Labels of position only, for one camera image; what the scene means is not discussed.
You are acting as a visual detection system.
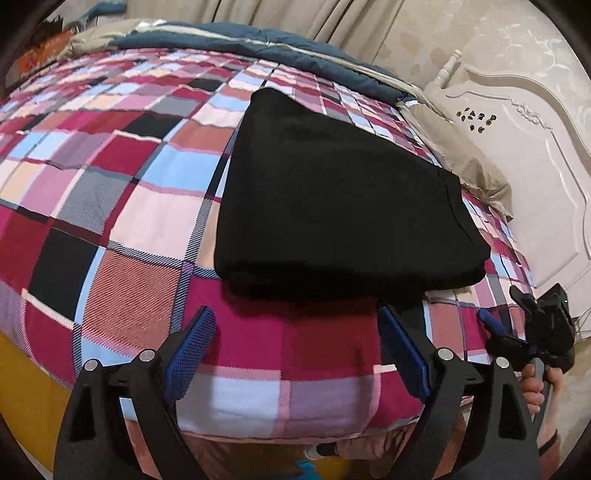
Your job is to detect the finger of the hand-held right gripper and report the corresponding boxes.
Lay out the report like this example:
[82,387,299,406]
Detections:
[478,308,509,341]
[509,285,539,320]

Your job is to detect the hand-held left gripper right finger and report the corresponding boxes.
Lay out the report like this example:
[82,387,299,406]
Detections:
[378,305,541,480]

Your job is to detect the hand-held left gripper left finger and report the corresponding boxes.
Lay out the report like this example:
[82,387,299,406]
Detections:
[54,305,218,480]

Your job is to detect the black pants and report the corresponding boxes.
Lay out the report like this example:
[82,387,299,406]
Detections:
[213,87,493,302]

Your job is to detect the person's right forearm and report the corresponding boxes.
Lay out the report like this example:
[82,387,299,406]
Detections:
[536,413,562,480]

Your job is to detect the person's right hand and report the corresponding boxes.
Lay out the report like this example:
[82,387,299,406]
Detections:
[521,361,565,415]

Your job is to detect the white slipper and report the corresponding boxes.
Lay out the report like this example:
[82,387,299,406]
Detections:
[302,444,338,462]

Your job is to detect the white carved headboard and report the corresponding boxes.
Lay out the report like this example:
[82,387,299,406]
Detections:
[422,48,591,296]

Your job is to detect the beige pillow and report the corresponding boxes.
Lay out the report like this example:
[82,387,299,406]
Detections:
[397,102,515,223]

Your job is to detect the plaid bed sheet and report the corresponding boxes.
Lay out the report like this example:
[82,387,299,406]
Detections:
[0,48,537,439]

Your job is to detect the cluster of dark stickers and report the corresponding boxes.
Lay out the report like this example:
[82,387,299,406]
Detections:
[455,106,500,135]

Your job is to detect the blue quilt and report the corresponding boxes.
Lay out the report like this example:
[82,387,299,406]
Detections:
[108,21,417,105]

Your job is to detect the beige cloth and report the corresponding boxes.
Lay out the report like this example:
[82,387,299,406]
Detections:
[68,19,163,59]

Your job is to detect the orange patterned cloth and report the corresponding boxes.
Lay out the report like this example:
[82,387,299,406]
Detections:
[17,27,77,75]

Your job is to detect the beige curtain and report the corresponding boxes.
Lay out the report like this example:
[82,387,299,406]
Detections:
[124,0,408,52]

